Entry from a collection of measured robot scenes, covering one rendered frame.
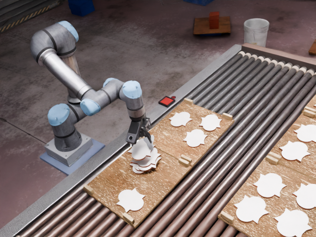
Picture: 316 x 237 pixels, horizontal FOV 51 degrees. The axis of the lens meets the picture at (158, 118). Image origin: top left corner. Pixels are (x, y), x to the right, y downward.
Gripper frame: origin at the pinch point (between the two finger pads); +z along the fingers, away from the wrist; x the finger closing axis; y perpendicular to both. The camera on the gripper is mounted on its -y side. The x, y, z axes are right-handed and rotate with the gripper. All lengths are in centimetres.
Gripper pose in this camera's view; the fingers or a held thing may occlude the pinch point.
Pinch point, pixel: (141, 148)
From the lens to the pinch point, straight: 159.1
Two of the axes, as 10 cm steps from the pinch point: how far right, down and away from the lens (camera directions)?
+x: -9.4, -1.3, 3.2
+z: 1.1, 7.6, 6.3
